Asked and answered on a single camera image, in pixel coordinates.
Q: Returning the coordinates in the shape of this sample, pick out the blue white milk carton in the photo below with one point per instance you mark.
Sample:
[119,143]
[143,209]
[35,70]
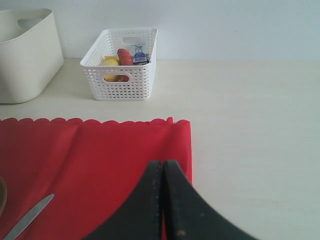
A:
[140,58]

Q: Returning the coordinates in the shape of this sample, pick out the white perforated plastic basket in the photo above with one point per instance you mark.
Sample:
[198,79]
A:
[141,77]

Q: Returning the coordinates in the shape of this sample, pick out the red scalloped cloth mat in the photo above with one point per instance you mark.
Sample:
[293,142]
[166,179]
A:
[90,166]

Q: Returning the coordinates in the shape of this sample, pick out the yellow lemon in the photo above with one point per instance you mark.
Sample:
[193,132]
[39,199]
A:
[111,62]

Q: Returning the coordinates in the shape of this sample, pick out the cream plastic bin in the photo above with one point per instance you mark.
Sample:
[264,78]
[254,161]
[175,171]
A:
[30,53]

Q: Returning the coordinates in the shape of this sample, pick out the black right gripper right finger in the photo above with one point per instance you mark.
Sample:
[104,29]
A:
[187,216]

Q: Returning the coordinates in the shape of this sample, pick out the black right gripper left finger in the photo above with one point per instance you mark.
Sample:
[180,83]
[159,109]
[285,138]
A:
[140,216]

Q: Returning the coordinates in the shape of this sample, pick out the silver table knife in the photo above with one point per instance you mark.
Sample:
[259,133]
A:
[28,218]

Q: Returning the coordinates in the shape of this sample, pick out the brown wooden plate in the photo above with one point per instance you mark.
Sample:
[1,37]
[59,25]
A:
[3,194]

